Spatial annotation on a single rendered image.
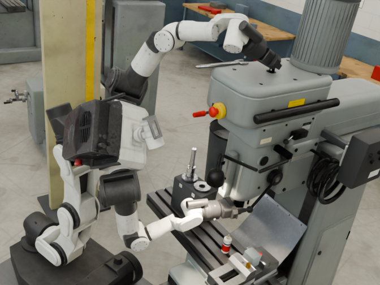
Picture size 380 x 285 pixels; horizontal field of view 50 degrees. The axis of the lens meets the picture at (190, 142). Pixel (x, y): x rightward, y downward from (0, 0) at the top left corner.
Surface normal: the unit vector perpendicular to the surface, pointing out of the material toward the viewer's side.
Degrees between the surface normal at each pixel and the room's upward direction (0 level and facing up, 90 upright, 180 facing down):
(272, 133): 90
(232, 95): 90
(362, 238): 0
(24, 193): 0
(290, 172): 90
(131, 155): 57
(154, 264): 0
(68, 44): 90
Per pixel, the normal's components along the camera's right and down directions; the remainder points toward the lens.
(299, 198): -0.81, 0.19
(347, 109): 0.57, 0.47
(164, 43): -0.44, 0.37
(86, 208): 0.80, 0.24
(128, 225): 0.35, 0.60
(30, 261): 0.13, -0.86
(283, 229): -0.66, -0.22
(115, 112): 0.74, -0.13
